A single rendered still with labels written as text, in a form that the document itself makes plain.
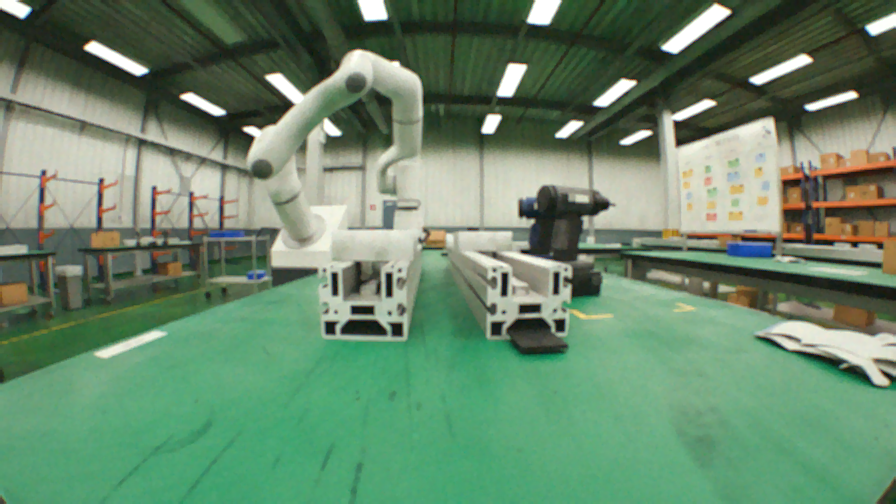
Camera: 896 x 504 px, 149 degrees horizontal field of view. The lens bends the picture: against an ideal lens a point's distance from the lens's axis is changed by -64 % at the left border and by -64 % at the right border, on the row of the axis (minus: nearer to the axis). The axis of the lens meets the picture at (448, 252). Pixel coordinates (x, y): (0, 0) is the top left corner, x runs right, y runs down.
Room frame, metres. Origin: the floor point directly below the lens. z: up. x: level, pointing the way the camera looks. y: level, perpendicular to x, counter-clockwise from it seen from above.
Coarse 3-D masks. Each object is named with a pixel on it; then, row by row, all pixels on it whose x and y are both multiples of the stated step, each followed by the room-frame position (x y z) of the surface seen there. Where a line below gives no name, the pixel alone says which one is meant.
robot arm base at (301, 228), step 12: (288, 204) 1.09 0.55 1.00; (300, 204) 1.13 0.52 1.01; (288, 216) 1.12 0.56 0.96; (300, 216) 1.15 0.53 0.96; (312, 216) 1.22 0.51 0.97; (288, 228) 1.17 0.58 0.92; (300, 228) 1.17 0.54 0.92; (312, 228) 1.22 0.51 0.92; (324, 228) 1.24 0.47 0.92; (288, 240) 1.21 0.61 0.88; (300, 240) 1.21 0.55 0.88; (312, 240) 1.20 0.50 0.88
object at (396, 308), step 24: (336, 264) 0.38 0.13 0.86; (360, 264) 0.47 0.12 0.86; (408, 264) 0.42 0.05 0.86; (336, 288) 0.39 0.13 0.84; (360, 288) 0.41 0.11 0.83; (384, 288) 0.37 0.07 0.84; (408, 288) 0.41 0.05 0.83; (336, 312) 0.37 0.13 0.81; (360, 312) 0.38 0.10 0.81; (384, 312) 0.37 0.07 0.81; (408, 312) 0.40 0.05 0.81; (336, 336) 0.37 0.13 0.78; (360, 336) 0.37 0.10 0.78; (384, 336) 0.37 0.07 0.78
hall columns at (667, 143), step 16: (320, 80) 6.92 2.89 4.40; (656, 96) 7.30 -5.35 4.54; (320, 128) 6.93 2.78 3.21; (672, 128) 7.09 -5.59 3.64; (320, 144) 7.19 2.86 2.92; (672, 144) 7.09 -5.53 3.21; (320, 160) 7.19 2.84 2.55; (672, 160) 7.08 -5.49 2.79; (320, 176) 7.19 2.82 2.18; (672, 176) 7.08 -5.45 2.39; (320, 192) 7.19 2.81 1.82; (672, 192) 7.08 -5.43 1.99; (672, 208) 7.08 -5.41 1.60; (672, 224) 7.08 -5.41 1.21
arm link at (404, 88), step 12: (372, 60) 0.93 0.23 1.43; (384, 60) 0.93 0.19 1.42; (384, 72) 0.93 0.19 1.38; (396, 72) 0.92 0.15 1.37; (408, 72) 0.93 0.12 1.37; (372, 84) 0.98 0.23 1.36; (384, 84) 0.94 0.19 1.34; (396, 84) 0.93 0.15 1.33; (408, 84) 0.93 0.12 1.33; (420, 84) 0.96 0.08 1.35; (396, 96) 0.95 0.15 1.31; (408, 96) 0.95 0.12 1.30; (420, 96) 0.98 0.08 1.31; (396, 108) 0.99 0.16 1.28; (408, 108) 0.98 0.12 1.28; (420, 108) 1.01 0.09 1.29; (408, 120) 1.01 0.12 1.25
